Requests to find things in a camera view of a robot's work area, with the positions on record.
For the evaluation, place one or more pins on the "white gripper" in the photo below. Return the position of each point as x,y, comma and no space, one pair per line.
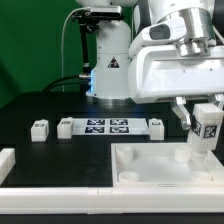
158,73

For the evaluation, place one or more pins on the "white square tabletop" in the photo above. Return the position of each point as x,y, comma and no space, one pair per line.
163,165

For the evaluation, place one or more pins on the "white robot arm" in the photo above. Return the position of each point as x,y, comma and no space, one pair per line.
109,78

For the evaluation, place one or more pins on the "white U-shaped obstacle fence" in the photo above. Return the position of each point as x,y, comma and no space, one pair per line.
113,199

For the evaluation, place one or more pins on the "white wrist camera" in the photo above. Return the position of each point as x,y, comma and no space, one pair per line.
166,32

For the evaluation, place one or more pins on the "white marker base plate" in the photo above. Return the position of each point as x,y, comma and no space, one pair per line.
110,126

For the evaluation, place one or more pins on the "black camera on stand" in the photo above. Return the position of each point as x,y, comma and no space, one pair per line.
89,19

